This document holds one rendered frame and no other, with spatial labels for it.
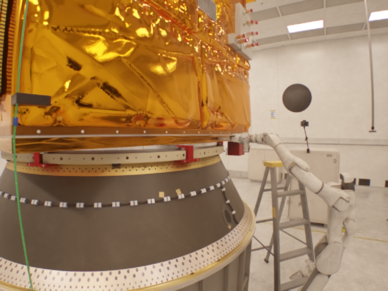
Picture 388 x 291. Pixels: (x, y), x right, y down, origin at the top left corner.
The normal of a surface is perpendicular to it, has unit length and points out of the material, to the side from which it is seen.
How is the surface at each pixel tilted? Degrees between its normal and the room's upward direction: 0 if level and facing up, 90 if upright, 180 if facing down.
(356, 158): 90
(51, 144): 90
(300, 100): 90
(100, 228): 62
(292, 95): 90
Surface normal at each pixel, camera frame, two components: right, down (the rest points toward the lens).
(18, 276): -0.07, -0.69
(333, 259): -0.36, 0.07
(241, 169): -0.55, 0.04
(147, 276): 0.27, -0.70
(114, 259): 0.26, -0.43
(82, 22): 0.80, -0.13
